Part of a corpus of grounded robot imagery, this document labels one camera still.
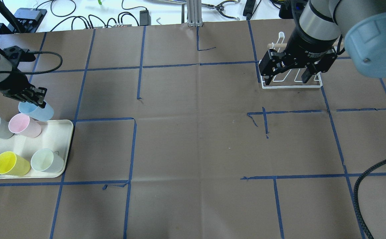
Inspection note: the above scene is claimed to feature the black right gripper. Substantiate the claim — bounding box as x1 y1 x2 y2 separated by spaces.
259 32 337 86

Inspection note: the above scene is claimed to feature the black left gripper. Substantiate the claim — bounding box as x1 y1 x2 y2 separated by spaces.
0 73 48 109

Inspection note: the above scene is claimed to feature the light blue plastic cup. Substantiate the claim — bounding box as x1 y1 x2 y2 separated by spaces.
18 102 54 121

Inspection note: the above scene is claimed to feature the cream white plastic cup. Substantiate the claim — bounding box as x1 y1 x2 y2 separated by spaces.
31 148 64 173

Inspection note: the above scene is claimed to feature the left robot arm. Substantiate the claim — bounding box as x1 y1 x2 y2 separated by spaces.
0 46 47 109

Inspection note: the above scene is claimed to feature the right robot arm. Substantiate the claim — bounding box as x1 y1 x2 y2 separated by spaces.
259 0 386 86

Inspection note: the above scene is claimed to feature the pink plastic cup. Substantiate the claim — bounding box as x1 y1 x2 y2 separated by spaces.
8 113 42 138

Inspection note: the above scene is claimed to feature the yellow plastic cup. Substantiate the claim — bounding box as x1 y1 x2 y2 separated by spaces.
0 151 31 176

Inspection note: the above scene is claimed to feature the cream plastic tray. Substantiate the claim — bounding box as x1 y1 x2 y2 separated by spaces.
0 119 74 180

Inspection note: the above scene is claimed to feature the black power adapter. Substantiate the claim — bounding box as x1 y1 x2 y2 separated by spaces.
139 10 151 26

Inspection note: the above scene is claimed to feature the white wire cup rack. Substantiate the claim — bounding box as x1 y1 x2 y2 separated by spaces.
258 31 338 89

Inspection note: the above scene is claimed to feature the black braided left cable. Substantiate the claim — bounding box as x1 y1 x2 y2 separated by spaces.
12 51 63 74

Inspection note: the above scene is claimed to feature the black braided cable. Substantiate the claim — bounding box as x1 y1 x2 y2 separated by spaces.
12 51 63 74
353 154 386 239

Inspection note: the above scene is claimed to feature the green handled reacher grabber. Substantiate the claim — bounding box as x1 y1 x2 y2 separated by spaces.
158 0 240 20

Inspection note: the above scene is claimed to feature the aluminium frame post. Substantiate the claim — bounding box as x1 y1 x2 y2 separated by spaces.
186 0 203 27

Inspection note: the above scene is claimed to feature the black braided right cable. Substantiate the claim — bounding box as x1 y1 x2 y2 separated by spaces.
353 154 386 239

